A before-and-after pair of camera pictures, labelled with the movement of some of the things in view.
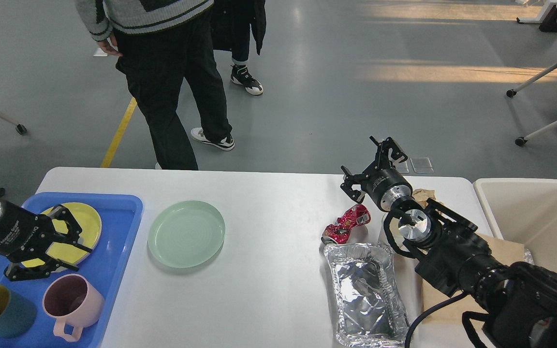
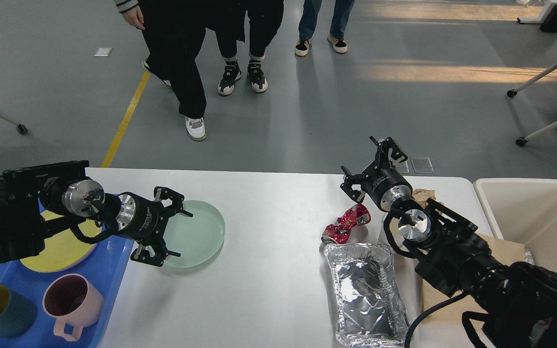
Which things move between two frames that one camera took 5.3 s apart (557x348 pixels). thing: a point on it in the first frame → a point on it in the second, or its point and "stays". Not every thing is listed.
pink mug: (74, 302) stays
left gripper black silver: (17, 235) → (140, 219)
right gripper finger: (358, 195) stays
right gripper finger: (383, 161) stays
